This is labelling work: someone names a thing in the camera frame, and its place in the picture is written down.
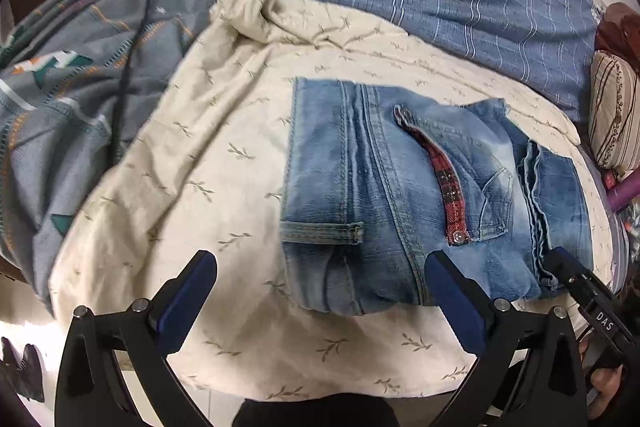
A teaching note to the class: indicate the cream leaf-print blanket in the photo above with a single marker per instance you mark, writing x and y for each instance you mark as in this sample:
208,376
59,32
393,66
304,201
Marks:
210,187

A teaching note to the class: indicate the person's dark clothing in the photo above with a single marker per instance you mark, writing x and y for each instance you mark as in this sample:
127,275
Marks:
320,412

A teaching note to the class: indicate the blue denim pants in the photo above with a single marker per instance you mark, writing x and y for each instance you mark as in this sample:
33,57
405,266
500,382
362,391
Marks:
380,187

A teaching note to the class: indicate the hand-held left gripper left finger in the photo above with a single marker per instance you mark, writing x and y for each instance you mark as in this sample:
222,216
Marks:
187,302

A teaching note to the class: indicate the person's right hand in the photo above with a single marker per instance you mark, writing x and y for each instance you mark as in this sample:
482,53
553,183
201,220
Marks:
607,387

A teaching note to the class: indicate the black shoe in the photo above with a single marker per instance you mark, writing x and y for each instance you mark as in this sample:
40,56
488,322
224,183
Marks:
7,352
31,372

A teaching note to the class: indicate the beige striped pillow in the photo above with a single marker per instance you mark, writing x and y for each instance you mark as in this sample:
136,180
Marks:
612,107

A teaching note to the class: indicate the purple bottle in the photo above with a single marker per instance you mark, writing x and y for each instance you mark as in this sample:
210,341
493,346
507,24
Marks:
627,194

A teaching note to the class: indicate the grey patterned bedsheet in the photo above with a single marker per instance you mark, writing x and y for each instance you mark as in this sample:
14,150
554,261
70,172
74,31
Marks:
75,117

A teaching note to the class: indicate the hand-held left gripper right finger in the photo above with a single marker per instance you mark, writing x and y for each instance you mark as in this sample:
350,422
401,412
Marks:
457,307

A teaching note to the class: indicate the small brown bottle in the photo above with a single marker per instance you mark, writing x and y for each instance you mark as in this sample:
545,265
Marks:
609,180

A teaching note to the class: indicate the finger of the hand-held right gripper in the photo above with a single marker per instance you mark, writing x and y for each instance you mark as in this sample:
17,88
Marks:
570,272

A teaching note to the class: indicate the red-brown plastic bag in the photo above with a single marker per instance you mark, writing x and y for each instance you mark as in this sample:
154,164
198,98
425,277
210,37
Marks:
622,32

